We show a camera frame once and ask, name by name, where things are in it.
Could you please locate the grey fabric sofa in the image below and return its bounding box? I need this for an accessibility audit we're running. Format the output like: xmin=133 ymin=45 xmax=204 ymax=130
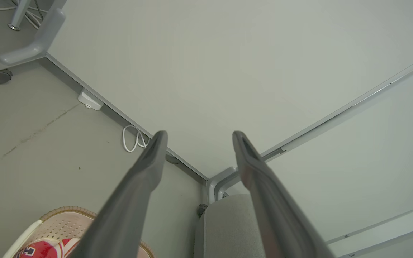
xmin=193 ymin=194 xmax=268 ymax=258

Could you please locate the small white adapter box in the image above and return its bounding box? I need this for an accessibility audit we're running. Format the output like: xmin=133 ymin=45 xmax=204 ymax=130
xmin=78 ymin=89 xmax=104 ymax=111

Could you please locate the grey metal table leg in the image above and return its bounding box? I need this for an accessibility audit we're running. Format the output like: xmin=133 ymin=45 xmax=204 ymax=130
xmin=8 ymin=0 xmax=31 ymax=31

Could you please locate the grey partition foot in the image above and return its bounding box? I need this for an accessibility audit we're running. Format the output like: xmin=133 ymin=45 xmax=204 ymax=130
xmin=217 ymin=172 xmax=241 ymax=200
xmin=0 ymin=8 xmax=66 ymax=72
xmin=206 ymin=167 xmax=237 ymax=205

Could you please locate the thin white looped cable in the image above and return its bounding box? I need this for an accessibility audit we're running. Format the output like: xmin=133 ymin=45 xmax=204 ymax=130
xmin=122 ymin=125 xmax=151 ymax=153

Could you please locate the red and white jersey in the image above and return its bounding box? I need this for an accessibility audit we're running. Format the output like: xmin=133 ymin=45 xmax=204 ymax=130
xmin=13 ymin=238 xmax=81 ymax=258

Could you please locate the white partition panel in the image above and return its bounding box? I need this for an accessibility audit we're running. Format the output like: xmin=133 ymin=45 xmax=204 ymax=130
xmin=45 ymin=0 xmax=413 ymax=181
xmin=224 ymin=54 xmax=413 ymax=258

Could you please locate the cream perforated laundry basket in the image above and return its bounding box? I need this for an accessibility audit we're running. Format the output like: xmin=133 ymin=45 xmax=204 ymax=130
xmin=2 ymin=206 xmax=155 ymax=258

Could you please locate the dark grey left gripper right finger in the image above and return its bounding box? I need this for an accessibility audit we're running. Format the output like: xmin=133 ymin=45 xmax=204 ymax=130
xmin=232 ymin=130 xmax=336 ymax=258

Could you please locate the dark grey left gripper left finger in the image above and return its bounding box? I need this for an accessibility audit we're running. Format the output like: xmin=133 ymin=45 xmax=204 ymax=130
xmin=68 ymin=130 xmax=168 ymax=258

